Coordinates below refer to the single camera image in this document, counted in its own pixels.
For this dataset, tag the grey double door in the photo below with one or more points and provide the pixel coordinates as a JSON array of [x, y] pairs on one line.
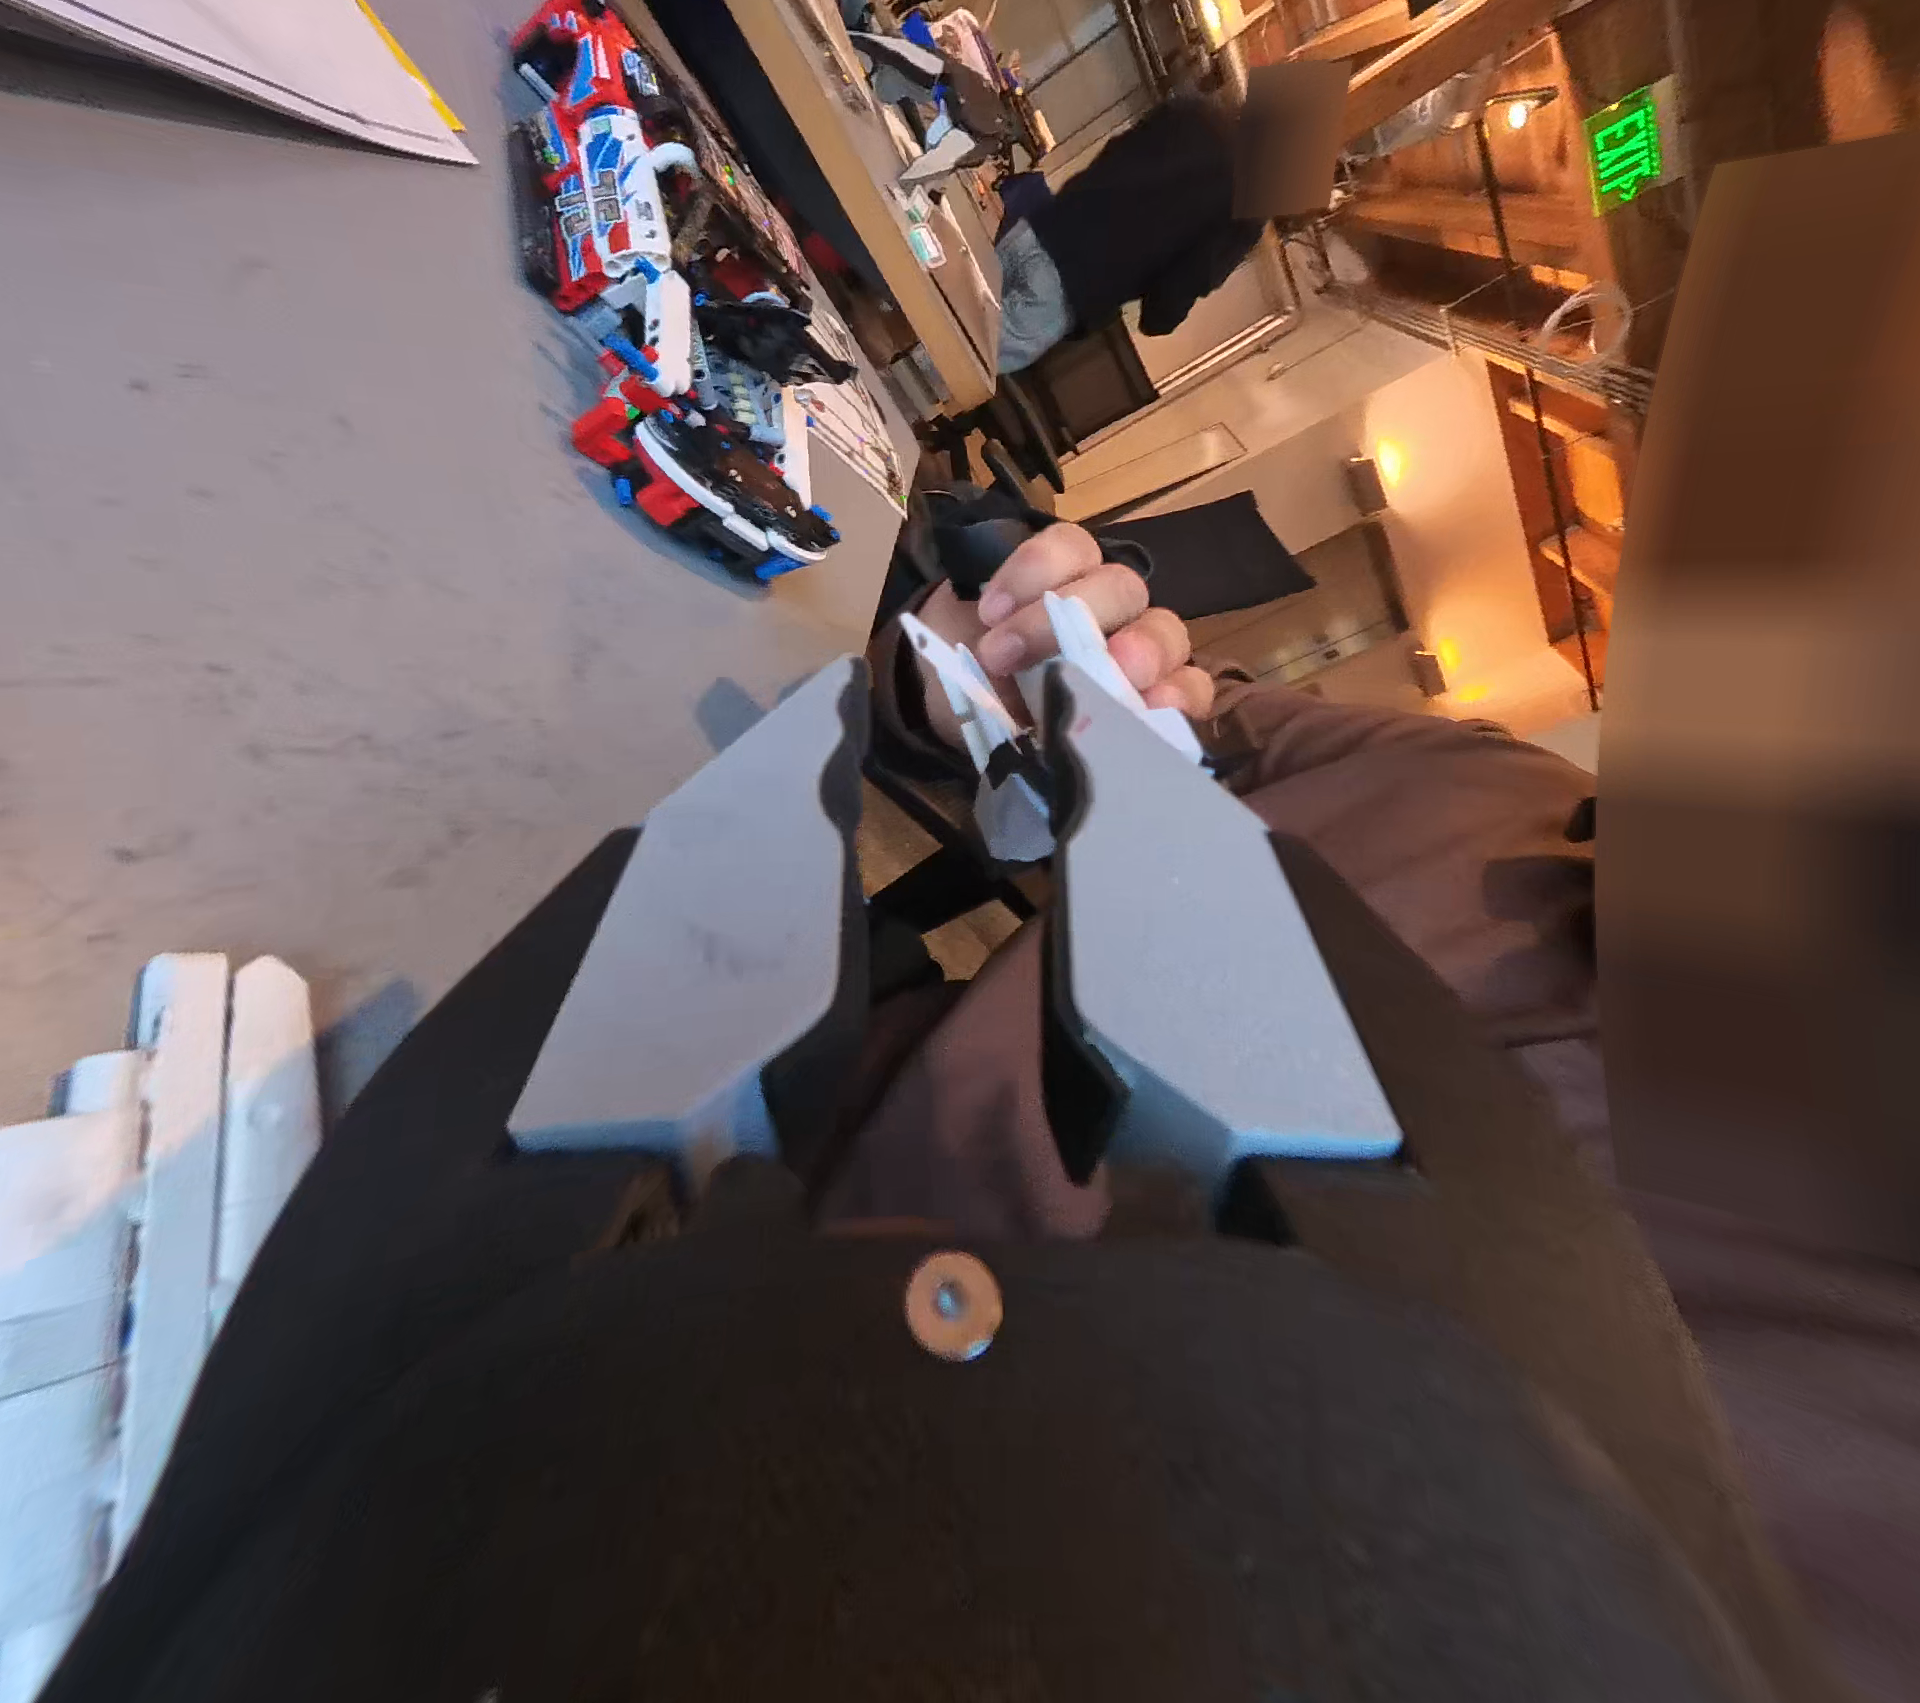
[[1334, 623]]

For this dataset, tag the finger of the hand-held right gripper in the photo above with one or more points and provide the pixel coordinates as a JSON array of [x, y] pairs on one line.
[[1119, 679], [961, 697]]

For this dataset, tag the white curved toy beam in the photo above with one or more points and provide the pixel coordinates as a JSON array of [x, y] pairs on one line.
[[270, 1133]]

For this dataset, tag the small teal white case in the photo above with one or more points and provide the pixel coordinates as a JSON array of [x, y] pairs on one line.
[[922, 240]]

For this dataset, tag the thick wooden beam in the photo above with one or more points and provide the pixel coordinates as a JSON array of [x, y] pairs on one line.
[[1440, 38]]

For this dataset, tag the toy race car model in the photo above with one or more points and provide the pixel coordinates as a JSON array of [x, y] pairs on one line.
[[675, 278]]

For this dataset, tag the black panel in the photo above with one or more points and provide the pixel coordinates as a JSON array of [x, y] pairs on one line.
[[1201, 555]]

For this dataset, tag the green lit sign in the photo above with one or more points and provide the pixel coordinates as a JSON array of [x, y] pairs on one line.
[[1625, 150]]

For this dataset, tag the grey desk with beige edge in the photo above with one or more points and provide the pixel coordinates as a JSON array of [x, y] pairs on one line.
[[794, 38]]

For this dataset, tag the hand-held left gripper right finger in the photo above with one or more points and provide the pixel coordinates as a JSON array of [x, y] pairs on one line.
[[1214, 983]]

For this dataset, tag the wall lamp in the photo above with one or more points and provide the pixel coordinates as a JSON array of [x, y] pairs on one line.
[[1449, 667], [1372, 475]]

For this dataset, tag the black office chair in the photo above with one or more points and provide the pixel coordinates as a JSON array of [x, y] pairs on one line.
[[1081, 389]]

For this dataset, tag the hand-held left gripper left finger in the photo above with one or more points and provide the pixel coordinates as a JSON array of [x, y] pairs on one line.
[[691, 983]]

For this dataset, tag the white hinged brick assembly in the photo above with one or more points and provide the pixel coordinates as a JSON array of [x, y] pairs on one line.
[[90, 1283]]

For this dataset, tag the person's right hand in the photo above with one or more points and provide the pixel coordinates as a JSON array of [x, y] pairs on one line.
[[1064, 569]]

